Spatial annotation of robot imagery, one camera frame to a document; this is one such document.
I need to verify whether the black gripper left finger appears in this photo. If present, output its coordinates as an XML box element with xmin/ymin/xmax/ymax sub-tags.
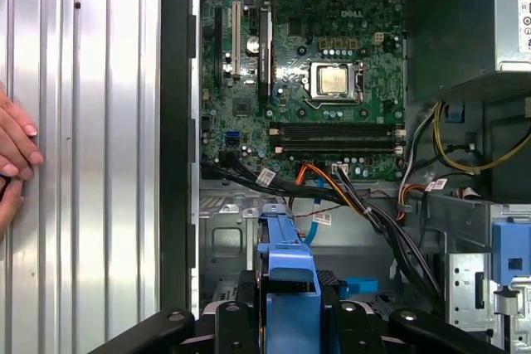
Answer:
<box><xmin>89</xmin><ymin>271</ymin><xmax>262</xmax><ymax>354</ymax></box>

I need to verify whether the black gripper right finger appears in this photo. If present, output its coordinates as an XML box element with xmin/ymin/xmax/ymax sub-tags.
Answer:
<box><xmin>318</xmin><ymin>270</ymin><xmax>503</xmax><ymax>354</ymax></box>

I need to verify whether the blue SATA wire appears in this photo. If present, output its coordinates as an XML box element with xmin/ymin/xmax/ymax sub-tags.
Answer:
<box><xmin>305</xmin><ymin>177</ymin><xmax>379</xmax><ymax>298</ymax></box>

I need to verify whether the hard disk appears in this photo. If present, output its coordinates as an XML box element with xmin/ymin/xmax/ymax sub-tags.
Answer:
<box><xmin>248</xmin><ymin>203</ymin><xmax>333</xmax><ymax>354</ymax></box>

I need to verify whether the metal disk bay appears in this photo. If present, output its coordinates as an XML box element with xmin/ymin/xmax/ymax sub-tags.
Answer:
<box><xmin>198</xmin><ymin>194</ymin><xmax>291</xmax><ymax>305</ymax></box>

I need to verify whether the person's hand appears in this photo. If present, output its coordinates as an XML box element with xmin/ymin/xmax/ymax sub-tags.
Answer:
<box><xmin>0</xmin><ymin>83</ymin><xmax>45</xmax><ymax>243</ymax></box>

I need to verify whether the metal drive cage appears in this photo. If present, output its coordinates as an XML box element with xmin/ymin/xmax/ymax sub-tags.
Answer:
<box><xmin>426</xmin><ymin>194</ymin><xmax>531</xmax><ymax>354</ymax></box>

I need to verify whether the blue plastic latch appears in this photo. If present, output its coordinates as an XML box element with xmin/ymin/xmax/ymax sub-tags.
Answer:
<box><xmin>491</xmin><ymin>216</ymin><xmax>531</xmax><ymax>293</ymax></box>

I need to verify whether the black RAM slot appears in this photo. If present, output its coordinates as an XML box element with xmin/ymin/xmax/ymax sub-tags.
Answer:
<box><xmin>269</xmin><ymin>129</ymin><xmax>406</xmax><ymax>139</ymax></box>
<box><xmin>269</xmin><ymin>138</ymin><xmax>406</xmax><ymax>148</ymax></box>
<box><xmin>269</xmin><ymin>121</ymin><xmax>406</xmax><ymax>131</ymax></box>

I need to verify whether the black PC case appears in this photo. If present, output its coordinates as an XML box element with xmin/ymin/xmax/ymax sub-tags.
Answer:
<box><xmin>159</xmin><ymin>0</ymin><xmax>531</xmax><ymax>354</ymax></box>

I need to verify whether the CPU socket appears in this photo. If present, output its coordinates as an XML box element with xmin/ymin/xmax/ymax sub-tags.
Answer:
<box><xmin>304</xmin><ymin>59</ymin><xmax>367</xmax><ymax>107</ymax></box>

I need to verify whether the silver CPU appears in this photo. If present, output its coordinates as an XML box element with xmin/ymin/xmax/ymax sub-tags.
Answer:
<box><xmin>317</xmin><ymin>66</ymin><xmax>349</xmax><ymax>96</ymax></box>

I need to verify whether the metal socket cover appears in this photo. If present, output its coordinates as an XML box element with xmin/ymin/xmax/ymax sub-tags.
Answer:
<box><xmin>310</xmin><ymin>61</ymin><xmax>360</xmax><ymax>102</ymax></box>

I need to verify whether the green motherboard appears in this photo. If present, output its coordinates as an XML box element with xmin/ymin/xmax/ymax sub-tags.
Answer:
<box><xmin>200</xmin><ymin>0</ymin><xmax>407</xmax><ymax>183</ymax></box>

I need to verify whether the black expansion slot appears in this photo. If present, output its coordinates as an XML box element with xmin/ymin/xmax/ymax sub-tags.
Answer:
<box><xmin>212</xmin><ymin>6</ymin><xmax>224</xmax><ymax>86</ymax></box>

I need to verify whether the white expansion slot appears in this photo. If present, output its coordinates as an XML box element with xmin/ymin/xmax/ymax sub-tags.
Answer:
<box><xmin>231</xmin><ymin>0</ymin><xmax>242</xmax><ymax>78</ymax></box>

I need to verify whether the grey power supply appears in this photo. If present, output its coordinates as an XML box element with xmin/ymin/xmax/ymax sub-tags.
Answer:
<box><xmin>404</xmin><ymin>0</ymin><xmax>531</xmax><ymax>100</ymax></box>

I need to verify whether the orange yellow wire bundle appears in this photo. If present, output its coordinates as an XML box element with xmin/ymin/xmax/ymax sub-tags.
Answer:
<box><xmin>296</xmin><ymin>162</ymin><xmax>374</xmax><ymax>216</ymax></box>

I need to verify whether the black cable bundle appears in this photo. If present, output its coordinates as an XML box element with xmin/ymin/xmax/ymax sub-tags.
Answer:
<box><xmin>201</xmin><ymin>150</ymin><xmax>443</xmax><ymax>318</ymax></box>

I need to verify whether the grey white wire bundle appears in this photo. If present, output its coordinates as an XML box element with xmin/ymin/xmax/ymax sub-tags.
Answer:
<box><xmin>396</xmin><ymin>100</ymin><xmax>443</xmax><ymax>222</ymax></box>

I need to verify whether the yellow black wire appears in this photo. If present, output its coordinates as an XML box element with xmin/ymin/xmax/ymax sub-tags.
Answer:
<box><xmin>431</xmin><ymin>100</ymin><xmax>531</xmax><ymax>175</ymax></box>

